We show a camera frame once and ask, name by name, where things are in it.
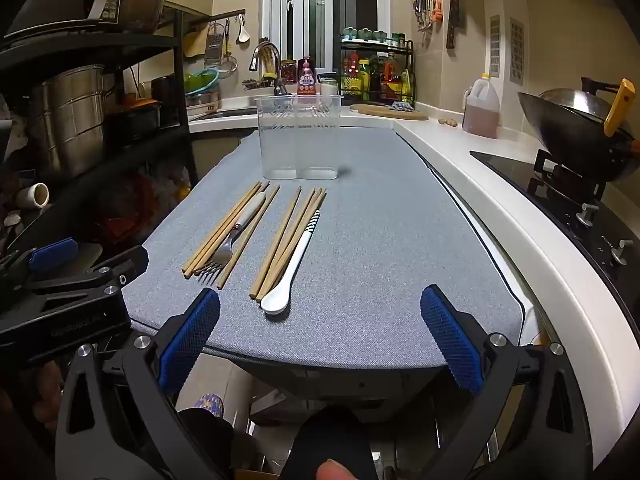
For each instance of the row of sauce bottles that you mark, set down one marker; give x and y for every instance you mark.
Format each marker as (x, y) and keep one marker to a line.
(375, 77)

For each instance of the green colander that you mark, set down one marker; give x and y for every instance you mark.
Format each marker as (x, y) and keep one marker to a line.
(202, 82)

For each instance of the brown bowl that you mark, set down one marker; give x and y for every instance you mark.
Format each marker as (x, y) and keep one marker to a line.
(142, 10)

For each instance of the ginger piece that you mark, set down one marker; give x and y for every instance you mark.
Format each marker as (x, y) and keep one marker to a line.
(448, 121)

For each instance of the black canister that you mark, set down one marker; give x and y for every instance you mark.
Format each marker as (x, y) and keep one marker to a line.
(166, 92)

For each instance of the red detergent pouch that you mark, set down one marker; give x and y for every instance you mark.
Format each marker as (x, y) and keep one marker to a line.
(308, 77)

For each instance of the black spice rack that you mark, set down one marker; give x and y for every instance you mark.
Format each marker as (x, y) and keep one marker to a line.
(410, 60)

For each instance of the grey table mat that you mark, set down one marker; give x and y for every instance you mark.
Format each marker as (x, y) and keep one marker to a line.
(380, 240)

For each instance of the hanging kitchen tools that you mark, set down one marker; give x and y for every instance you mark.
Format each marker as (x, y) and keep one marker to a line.
(427, 7)

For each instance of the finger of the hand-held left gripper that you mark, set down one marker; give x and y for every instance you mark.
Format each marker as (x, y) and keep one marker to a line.
(52, 255)
(117, 270)

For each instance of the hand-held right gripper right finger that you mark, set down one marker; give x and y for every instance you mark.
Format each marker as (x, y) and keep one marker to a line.
(450, 340)

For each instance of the white jar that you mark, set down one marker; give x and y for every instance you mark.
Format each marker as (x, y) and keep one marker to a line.
(328, 87)

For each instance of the hanging white ladle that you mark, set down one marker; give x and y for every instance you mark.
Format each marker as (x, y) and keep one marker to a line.
(243, 32)

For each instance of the red filled jar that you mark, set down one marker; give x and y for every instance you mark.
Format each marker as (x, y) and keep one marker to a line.
(287, 71)

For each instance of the patterned wall panel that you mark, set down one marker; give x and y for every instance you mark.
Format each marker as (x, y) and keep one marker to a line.
(494, 45)
(516, 50)

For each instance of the steel basin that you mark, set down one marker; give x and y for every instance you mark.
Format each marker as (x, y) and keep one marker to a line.
(202, 100)

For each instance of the white framed window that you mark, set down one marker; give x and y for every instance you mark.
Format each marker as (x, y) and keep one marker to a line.
(325, 10)

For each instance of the person's right hand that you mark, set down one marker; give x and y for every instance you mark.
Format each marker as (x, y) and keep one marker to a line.
(335, 471)

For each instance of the round wooden cutting board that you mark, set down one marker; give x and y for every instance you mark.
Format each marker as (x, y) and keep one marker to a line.
(375, 112)

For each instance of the chrome faucet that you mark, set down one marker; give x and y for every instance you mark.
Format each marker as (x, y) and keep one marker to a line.
(265, 52)

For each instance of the black pot orange contents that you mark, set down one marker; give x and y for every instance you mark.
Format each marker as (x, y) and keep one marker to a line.
(132, 117)

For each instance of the steel sink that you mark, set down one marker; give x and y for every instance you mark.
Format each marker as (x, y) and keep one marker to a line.
(225, 112)

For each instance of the black gas stove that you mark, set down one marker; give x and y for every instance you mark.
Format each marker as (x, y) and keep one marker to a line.
(550, 195)

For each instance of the hanging metal strainer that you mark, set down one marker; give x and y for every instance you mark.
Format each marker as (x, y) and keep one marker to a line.
(228, 62)

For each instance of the row of green spice jars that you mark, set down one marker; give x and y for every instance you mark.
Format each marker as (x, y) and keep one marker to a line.
(372, 35)

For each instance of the blue grey scrubbing cloth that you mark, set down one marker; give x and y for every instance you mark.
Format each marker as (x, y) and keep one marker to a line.
(402, 107)

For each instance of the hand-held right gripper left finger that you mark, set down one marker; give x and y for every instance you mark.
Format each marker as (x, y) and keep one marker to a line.
(192, 332)

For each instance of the black metal shelf rack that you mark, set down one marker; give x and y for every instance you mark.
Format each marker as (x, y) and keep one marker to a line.
(150, 42)

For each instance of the white cup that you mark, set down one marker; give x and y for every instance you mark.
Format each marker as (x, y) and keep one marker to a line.
(34, 196)

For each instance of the steel wok with lid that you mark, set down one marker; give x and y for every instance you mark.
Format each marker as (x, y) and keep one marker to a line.
(570, 125)

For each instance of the patterned slipper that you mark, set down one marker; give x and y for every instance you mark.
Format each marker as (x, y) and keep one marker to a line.
(209, 405)

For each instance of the stainless steel stock pot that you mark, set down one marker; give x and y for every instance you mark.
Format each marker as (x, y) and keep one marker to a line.
(70, 120)

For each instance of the clear plastic utensil container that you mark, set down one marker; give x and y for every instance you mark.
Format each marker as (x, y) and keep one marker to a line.
(299, 135)

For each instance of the hanging metal grater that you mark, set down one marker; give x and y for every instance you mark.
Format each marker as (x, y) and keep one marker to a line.
(213, 45)

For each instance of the hanging cleaver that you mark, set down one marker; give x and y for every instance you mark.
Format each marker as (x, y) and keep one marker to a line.
(453, 22)

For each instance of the hanging wooden cutting board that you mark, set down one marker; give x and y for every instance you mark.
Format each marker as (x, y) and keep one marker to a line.
(194, 42)

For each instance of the cooking oil jug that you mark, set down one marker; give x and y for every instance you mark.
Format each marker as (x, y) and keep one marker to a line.
(481, 110)

